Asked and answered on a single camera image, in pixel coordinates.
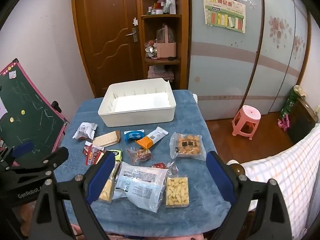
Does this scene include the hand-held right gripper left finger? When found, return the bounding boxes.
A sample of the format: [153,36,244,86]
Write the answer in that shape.
[29,151,116,240]

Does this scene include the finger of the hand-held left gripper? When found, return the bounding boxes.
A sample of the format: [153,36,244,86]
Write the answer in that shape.
[0,140,35,167]
[6,147,70,178]

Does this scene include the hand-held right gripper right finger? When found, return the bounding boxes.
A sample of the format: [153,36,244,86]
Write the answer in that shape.
[205,151,293,240]

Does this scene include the small red snack packet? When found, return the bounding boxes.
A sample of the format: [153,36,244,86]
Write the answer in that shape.
[82,141,105,166]

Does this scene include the green snack packet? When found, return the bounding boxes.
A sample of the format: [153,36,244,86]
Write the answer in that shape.
[106,149,123,162]

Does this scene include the beige wafer packet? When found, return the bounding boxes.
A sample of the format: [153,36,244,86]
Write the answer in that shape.
[92,131,121,148]

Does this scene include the large white blue packet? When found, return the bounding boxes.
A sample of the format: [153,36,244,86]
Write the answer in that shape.
[112,162,169,213]

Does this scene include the white red crinkled snack packet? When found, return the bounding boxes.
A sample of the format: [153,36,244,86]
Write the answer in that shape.
[72,122,98,140]

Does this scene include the clear bag of round pastries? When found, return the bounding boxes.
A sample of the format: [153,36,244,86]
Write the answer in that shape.
[170,132,206,159]

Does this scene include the clear walnut date packet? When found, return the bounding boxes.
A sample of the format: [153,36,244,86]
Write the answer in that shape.
[127,147,153,162]

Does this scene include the shiny blue snack packet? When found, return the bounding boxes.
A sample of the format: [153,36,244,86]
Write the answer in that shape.
[124,129,145,143]

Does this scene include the orange white snack packet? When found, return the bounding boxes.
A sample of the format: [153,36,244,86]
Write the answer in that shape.
[135,127,168,149]

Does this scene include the clear red date packet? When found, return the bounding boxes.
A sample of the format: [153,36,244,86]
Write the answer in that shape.
[152,162,178,175]

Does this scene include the white plastic storage box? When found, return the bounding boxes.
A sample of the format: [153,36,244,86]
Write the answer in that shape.
[98,78,177,127]

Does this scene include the brown wooden ball knob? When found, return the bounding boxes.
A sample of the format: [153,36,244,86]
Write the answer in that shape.
[231,163,245,175]

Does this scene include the blue plush tablecloth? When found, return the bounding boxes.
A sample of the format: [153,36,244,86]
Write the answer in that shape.
[54,90,232,238]

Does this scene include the pink plastic stool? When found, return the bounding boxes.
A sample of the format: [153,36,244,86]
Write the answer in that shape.
[232,105,261,140]

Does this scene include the checkered blanket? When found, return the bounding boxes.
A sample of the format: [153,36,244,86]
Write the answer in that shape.
[241,124,320,240]

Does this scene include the pink toy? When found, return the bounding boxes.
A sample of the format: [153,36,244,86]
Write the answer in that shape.
[277,116,292,132]

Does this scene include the green bag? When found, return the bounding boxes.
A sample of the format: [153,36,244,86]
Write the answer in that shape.
[279,85,304,119]

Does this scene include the folded pink towels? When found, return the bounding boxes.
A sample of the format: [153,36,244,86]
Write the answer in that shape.
[147,65,175,80]

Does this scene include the pile of foil wrappers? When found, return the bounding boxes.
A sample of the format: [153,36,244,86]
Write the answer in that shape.
[144,40,158,58]

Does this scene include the brown wooden door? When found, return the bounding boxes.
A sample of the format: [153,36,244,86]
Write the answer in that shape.
[71,0,148,98]

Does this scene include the wooden corner shelf unit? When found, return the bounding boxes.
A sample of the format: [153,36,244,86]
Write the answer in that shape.
[135,0,189,90]

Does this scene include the cluster of small jars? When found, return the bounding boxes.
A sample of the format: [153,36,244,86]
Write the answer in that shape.
[146,0,177,15]

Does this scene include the green chalkboard pink frame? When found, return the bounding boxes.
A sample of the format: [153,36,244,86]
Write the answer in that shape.
[0,58,70,168]

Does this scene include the metal door handle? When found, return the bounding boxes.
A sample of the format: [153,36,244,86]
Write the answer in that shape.
[126,27,138,43]

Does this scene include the wall poster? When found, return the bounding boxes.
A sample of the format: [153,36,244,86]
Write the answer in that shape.
[201,0,247,33]

